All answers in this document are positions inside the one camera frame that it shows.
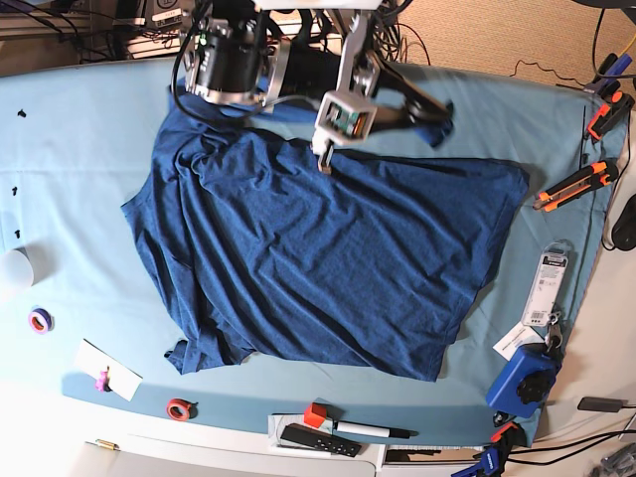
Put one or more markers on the orange black clamp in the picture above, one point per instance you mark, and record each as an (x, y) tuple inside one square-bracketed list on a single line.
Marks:
[(609, 114)]

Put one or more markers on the red small block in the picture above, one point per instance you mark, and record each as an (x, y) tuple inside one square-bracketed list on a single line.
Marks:
[(315, 415)]

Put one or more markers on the white paper label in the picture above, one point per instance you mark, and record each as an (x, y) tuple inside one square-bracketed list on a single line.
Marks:
[(520, 335)]

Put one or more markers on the white card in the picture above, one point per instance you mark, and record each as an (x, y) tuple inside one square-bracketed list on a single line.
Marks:
[(91, 360)]

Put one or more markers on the blue clamp bottom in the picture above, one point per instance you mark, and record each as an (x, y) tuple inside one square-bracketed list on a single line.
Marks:
[(491, 463)]

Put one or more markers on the blue clamp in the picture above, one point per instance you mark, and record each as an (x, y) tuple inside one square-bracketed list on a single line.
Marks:
[(491, 463), (611, 68)]

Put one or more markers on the pink small toy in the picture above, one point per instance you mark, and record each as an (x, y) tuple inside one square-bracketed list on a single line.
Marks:
[(102, 382)]

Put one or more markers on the orange black utility knife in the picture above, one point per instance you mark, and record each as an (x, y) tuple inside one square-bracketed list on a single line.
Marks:
[(587, 179)]

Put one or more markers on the white black marker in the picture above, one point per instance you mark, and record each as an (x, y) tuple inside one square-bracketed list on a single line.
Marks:
[(372, 430)]

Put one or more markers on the orange clamp bottom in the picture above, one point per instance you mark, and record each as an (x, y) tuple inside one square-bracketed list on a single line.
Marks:
[(510, 433)]

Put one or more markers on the clear blister package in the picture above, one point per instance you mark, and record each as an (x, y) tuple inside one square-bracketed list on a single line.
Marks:
[(546, 284)]

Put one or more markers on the white plastic cup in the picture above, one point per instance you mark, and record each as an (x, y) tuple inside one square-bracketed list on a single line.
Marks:
[(17, 274)]

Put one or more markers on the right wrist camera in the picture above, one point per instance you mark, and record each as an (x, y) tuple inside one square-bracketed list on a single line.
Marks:
[(343, 118)]

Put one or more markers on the white power strip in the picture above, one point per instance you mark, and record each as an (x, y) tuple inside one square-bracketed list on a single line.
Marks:
[(166, 44)]

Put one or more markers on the dark blue t-shirt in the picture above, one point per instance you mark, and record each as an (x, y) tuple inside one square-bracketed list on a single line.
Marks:
[(253, 250)]

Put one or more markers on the blue box with knob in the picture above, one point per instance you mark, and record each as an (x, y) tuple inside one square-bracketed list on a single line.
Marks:
[(526, 380)]

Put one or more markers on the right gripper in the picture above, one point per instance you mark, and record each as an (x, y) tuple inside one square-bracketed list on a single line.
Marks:
[(313, 73)]

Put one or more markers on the light blue table cloth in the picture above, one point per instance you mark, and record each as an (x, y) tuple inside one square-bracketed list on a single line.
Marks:
[(76, 145)]

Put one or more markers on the black small device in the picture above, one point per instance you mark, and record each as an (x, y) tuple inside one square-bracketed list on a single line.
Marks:
[(600, 404)]

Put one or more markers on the blue clamp top right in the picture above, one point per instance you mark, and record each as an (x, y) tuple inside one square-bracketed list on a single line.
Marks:
[(611, 68)]

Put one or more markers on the purple tape roll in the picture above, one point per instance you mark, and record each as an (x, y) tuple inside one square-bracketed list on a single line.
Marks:
[(41, 321)]

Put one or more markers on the red tape roll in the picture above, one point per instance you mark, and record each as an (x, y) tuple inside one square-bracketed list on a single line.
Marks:
[(179, 409)]

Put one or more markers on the black remote control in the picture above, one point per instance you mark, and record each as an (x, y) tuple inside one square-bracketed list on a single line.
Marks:
[(320, 441)]

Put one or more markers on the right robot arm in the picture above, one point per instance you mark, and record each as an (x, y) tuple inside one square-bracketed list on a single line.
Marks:
[(253, 55)]

